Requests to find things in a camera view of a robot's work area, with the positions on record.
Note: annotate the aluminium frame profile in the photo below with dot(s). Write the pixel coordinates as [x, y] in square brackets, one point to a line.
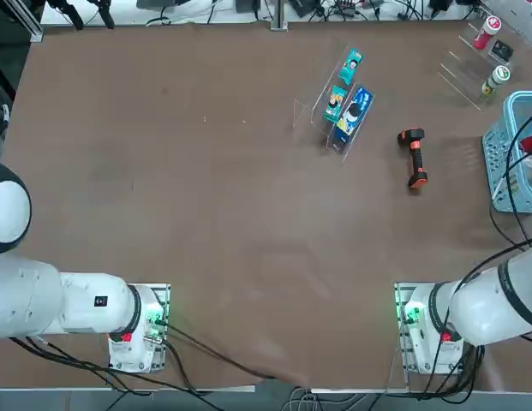
[25, 21]

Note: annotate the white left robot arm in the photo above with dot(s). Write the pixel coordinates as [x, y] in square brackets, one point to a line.
[34, 299]

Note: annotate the light blue shopping basket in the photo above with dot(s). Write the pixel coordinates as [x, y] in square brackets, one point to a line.
[505, 171]

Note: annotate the white bottle green lid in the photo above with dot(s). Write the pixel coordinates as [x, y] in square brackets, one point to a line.
[497, 79]

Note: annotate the aluminium table edge post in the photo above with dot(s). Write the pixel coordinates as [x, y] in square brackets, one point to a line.
[278, 17]

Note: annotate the small black box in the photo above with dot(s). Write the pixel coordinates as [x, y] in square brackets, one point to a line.
[501, 50]

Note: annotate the blue Oreo cookie pack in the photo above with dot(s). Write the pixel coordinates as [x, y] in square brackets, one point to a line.
[353, 113]

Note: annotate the clear stepped snack shelf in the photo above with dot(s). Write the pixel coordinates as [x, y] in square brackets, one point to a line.
[306, 115]

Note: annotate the red lidded jar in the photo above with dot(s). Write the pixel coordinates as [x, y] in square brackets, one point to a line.
[486, 32]

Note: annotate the clear stepped bottle shelf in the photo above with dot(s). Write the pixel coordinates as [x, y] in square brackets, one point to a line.
[462, 73]

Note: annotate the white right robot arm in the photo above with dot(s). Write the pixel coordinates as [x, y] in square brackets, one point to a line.
[484, 308]

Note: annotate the orange black barcode scanner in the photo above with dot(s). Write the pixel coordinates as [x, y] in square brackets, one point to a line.
[415, 158]

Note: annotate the teal snack packet yellow figure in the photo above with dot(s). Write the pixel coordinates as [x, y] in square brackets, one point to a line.
[336, 103]

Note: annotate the teal snack packet red figure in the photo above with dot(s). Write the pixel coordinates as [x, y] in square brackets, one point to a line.
[350, 66]

